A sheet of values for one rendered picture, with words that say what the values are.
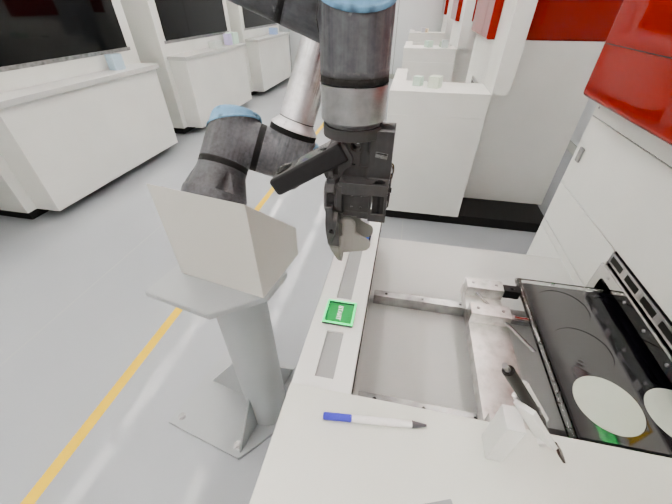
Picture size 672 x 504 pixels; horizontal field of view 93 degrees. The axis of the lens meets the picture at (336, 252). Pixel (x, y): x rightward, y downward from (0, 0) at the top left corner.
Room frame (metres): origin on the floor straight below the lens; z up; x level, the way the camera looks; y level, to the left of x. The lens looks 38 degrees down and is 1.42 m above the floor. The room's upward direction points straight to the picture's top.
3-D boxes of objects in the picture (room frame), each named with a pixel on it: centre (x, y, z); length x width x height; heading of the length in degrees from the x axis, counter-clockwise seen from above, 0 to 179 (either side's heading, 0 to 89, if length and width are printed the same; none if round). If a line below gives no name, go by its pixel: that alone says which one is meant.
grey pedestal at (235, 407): (0.72, 0.39, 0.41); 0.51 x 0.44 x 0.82; 67
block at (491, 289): (0.53, -0.34, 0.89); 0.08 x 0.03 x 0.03; 78
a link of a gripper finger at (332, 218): (0.38, 0.00, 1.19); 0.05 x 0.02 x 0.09; 168
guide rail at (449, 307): (0.51, -0.34, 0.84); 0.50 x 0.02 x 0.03; 78
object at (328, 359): (0.52, -0.03, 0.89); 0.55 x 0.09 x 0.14; 168
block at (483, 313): (0.45, -0.33, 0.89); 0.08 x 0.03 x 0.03; 78
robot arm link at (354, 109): (0.40, -0.02, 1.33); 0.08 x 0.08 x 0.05
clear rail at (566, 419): (0.38, -0.40, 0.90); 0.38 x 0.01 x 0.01; 168
